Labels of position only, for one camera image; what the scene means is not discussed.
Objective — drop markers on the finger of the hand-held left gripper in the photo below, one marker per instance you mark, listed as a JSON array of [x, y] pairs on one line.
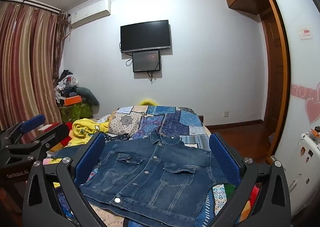
[[32, 120], [42, 139]]

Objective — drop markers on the yellow soft item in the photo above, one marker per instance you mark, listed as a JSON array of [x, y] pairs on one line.
[[148, 102]]

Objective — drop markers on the dark wooden bed footboard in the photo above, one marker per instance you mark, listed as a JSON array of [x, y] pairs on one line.
[[202, 120]]

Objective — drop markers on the red plush toy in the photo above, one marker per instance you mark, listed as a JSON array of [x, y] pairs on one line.
[[68, 125]]

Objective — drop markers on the pile of clothes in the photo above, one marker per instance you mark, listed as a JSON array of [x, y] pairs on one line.
[[65, 84]]

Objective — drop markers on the white wall socket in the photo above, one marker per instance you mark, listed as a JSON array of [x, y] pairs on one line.
[[225, 114]]

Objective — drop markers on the orange box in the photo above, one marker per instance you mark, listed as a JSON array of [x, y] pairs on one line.
[[72, 100]]

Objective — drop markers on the blue denim jacket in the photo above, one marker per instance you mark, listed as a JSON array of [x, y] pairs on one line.
[[150, 174]]

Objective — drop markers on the wooden door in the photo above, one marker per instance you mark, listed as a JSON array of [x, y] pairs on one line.
[[271, 66]]

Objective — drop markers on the teal pillow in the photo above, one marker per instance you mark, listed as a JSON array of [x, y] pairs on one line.
[[90, 97]]

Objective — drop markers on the white air conditioner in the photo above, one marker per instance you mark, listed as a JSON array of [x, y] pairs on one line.
[[90, 14]]

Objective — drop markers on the blue patchwork quilt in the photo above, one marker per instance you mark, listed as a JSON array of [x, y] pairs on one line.
[[172, 122]]

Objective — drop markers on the yellow printed blanket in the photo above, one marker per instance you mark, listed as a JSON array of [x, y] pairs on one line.
[[86, 129]]

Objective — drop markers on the small black wall monitor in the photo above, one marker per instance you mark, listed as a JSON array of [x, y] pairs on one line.
[[146, 61]]

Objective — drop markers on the black wall television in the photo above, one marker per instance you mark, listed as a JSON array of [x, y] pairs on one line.
[[145, 36]]

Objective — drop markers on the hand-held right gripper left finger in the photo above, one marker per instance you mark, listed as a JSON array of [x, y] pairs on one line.
[[91, 153]]

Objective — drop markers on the orange and black small item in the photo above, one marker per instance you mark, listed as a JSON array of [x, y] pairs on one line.
[[315, 134]]

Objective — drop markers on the red and white sticker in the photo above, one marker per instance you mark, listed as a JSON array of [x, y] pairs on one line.
[[305, 33]]

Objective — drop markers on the green cloth covered table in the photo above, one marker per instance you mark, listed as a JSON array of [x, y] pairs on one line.
[[76, 113]]

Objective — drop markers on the red striped curtain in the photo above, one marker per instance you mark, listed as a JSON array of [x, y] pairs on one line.
[[27, 66]]

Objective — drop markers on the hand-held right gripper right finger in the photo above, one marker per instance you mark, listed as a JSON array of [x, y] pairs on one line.
[[223, 157]]

